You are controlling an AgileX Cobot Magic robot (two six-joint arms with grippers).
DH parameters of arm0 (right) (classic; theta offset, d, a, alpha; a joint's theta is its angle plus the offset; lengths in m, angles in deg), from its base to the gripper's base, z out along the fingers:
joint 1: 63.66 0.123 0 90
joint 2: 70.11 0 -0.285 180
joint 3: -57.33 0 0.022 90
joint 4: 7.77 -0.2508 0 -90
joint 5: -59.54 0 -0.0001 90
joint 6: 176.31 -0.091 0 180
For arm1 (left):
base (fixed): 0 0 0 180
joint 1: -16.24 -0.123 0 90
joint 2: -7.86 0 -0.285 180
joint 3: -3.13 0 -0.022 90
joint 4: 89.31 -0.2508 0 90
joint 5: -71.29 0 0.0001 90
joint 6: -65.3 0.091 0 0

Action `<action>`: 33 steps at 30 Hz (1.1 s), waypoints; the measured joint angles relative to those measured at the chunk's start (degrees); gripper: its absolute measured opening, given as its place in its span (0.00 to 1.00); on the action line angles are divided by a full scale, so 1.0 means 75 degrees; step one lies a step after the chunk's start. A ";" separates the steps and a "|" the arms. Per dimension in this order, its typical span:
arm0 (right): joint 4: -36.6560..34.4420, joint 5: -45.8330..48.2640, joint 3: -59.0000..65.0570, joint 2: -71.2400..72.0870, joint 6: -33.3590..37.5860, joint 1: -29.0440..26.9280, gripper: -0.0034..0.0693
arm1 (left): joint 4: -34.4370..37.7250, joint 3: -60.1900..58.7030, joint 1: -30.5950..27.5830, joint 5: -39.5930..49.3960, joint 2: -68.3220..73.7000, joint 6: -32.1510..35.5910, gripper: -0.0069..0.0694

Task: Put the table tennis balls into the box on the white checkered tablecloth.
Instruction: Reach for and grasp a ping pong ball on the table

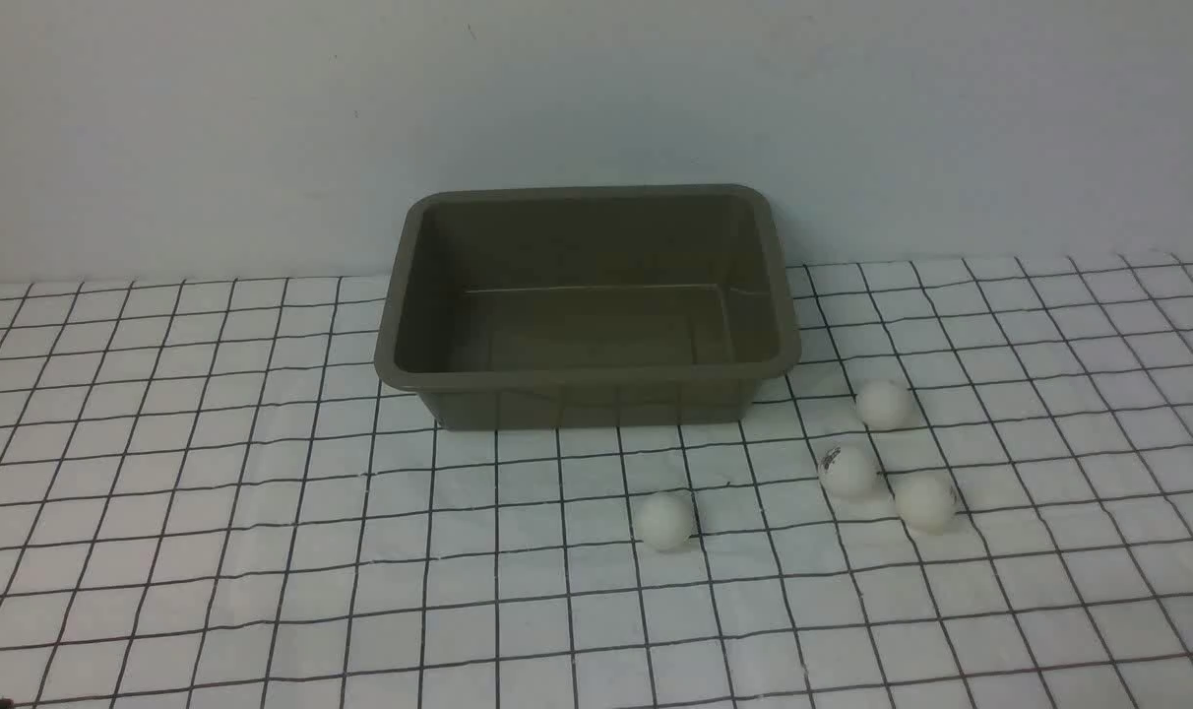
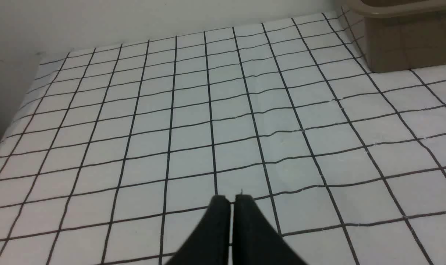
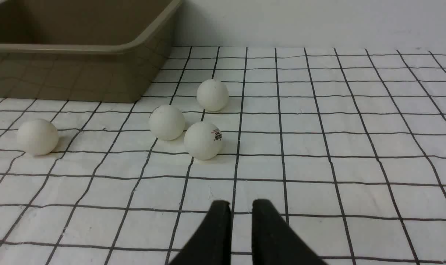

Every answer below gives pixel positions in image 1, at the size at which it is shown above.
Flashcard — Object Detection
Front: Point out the plain white ball front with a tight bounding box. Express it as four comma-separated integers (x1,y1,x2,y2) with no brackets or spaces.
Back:
633,491,697,551

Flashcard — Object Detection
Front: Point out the white ball with black logo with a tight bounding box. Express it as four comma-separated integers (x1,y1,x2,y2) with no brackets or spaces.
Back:
817,445,879,498

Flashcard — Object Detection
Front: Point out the white ball with red print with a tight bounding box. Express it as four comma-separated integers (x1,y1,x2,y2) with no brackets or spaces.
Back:
894,475,960,535

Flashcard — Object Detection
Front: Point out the olive green plastic bin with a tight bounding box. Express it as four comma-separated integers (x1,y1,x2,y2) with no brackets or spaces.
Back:
373,184,802,431

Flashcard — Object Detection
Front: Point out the white black grid tablecloth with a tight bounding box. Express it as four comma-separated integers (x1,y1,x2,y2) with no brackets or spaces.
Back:
0,253,1193,708

